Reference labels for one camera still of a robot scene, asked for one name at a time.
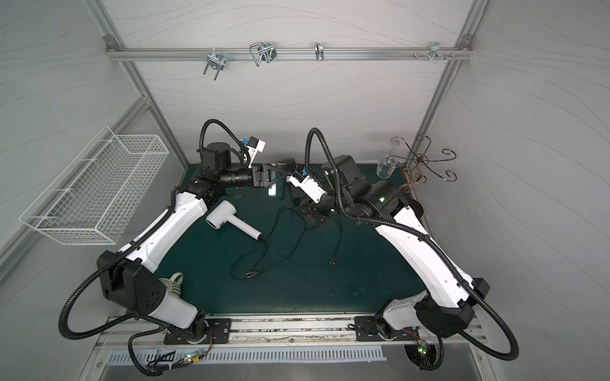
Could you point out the white wire basket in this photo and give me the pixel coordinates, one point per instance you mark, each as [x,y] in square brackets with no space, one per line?
[93,199]

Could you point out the green hair dryer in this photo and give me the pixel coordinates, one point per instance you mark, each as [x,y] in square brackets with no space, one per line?
[277,174]

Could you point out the metal double hook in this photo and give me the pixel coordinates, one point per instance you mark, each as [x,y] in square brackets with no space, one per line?
[262,52]

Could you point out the small metal hook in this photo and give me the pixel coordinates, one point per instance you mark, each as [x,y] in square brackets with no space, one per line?
[319,51]

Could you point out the metal hook clamp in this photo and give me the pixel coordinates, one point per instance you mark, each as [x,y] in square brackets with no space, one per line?
[215,63]

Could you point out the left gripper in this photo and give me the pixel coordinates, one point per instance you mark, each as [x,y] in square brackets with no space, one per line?
[258,175]

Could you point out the green table mat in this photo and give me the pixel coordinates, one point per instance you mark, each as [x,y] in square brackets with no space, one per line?
[339,267]

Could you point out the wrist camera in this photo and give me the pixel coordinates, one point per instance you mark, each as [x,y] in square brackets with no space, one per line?
[307,185]
[254,146]

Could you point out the copper wire glass rack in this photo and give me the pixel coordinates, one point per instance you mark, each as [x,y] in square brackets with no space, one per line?
[412,171]

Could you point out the clear wine glass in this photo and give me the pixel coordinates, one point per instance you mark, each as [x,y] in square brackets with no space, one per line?
[389,163]

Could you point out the right metal hook bracket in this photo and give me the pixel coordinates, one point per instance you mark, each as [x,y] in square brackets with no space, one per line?
[434,53]

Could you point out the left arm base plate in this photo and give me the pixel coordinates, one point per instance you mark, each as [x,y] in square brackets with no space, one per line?
[211,330]

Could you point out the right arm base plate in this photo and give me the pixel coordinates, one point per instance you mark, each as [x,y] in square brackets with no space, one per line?
[366,329]

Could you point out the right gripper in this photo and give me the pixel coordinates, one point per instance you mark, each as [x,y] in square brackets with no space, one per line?
[295,194]

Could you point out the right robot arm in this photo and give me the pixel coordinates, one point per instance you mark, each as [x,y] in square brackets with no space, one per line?
[446,307]

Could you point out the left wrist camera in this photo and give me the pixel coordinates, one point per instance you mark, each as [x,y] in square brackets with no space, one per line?
[254,146]

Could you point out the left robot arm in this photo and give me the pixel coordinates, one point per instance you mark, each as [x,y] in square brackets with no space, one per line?
[127,277]

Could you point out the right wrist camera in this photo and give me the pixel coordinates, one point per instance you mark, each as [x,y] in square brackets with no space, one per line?
[307,185]

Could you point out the white slotted cable duct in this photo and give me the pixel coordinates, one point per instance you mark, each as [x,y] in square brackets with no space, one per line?
[259,355]

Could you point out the white hair dryer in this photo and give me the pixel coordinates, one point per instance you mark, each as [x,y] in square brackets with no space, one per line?
[225,213]

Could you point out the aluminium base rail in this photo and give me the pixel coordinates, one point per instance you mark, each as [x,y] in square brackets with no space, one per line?
[258,330]

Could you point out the horizontal aluminium rail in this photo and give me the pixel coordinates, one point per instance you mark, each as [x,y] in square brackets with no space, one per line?
[306,54]

